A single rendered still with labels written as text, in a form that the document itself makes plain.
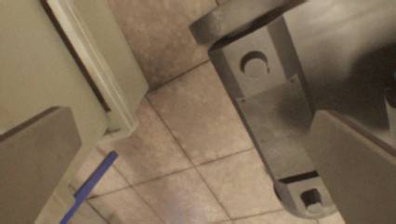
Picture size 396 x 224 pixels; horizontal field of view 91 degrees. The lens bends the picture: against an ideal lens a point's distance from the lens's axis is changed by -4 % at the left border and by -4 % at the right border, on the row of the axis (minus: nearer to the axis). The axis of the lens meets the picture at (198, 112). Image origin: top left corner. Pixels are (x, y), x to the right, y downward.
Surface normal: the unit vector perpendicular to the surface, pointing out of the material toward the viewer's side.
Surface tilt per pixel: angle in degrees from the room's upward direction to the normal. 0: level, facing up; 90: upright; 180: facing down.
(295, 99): 0
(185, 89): 0
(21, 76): 96
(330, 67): 0
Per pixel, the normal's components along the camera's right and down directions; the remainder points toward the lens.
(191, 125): -0.18, 0.47
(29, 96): 0.93, -0.29
